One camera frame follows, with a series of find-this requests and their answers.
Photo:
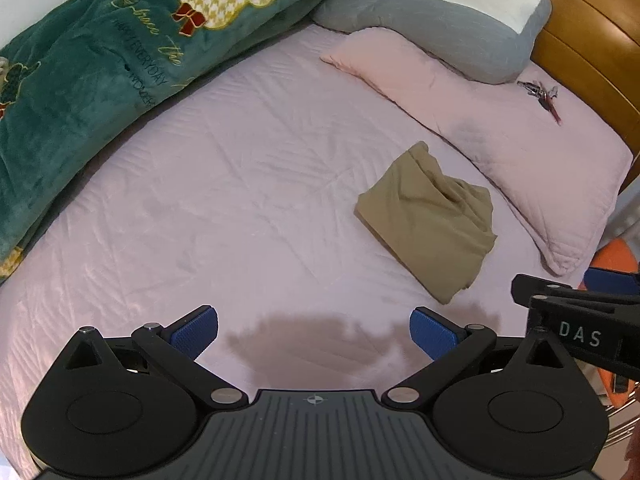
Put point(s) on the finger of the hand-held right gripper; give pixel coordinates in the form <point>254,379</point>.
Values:
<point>550,290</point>

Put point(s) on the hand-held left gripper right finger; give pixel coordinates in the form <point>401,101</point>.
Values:
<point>432,332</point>

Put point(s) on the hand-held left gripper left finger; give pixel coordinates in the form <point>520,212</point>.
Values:
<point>194,331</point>

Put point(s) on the khaki clothes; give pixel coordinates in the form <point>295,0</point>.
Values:
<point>425,220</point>

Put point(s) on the orange plastic stool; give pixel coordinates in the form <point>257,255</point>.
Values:
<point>617,257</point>

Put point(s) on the pink pillow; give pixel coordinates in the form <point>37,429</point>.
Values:
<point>525,160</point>

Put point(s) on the pink quilted bed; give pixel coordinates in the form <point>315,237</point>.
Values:
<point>200,185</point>

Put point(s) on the key bunch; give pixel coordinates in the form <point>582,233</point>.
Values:
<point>542,95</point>

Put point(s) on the green plush printed blanket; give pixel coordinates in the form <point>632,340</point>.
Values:
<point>90,85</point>

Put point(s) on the wooden headboard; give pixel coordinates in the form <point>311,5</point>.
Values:
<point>590,25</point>

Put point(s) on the grey and white pillow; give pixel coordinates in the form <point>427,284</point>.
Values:
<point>450,20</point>

